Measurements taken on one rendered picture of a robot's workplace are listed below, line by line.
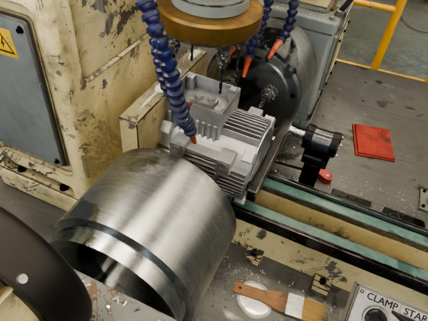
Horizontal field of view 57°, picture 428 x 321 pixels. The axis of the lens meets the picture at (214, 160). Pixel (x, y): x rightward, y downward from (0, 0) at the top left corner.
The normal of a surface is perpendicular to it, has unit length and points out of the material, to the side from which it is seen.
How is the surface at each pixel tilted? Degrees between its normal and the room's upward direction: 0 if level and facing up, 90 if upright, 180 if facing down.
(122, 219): 2
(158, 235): 24
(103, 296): 0
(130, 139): 90
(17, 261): 37
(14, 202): 0
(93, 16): 90
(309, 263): 90
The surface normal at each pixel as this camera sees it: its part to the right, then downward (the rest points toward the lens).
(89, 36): 0.91, 0.34
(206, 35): -0.07, 0.69
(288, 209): -0.41, 0.62
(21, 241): 0.58, -0.35
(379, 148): 0.12, -0.69
